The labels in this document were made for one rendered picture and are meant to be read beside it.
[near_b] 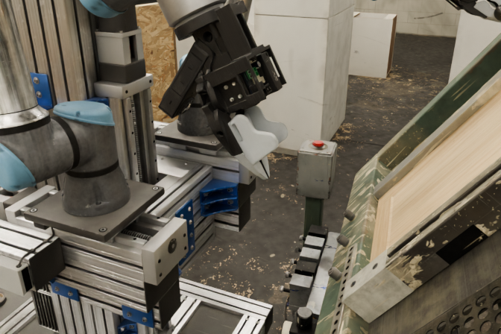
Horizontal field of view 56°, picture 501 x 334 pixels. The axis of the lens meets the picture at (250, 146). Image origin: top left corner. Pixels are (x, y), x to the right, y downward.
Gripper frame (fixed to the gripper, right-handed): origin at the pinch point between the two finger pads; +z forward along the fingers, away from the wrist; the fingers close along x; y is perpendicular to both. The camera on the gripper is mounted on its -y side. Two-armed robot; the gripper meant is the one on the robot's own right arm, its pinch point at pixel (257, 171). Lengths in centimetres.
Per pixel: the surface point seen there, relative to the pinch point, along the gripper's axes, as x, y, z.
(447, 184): 52, 11, 31
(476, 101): 77, 20, 22
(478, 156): 54, 19, 27
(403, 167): 75, -3, 34
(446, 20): 862, -47, 92
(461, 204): 27.3, 16.6, 24.2
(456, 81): 100, 15, 21
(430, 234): 26.1, 10.2, 28.0
